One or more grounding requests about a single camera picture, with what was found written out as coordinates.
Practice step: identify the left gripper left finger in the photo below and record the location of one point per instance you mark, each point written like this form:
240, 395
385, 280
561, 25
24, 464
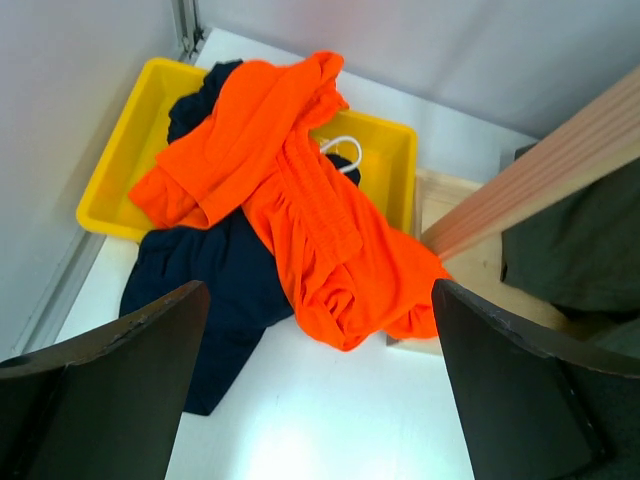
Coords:
105, 404

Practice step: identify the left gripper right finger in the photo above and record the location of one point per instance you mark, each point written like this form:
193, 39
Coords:
535, 403

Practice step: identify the dark olive shorts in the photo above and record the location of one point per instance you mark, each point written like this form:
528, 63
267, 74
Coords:
581, 255

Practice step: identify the navy blue shorts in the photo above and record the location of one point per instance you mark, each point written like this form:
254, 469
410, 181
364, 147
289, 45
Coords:
246, 296

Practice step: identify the orange mesh shorts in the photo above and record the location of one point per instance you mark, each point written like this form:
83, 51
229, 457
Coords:
346, 272

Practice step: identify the wooden clothes rack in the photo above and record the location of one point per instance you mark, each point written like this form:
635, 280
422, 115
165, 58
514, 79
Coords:
462, 222

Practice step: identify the yellow plastic tray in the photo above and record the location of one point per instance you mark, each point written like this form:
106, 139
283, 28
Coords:
388, 152

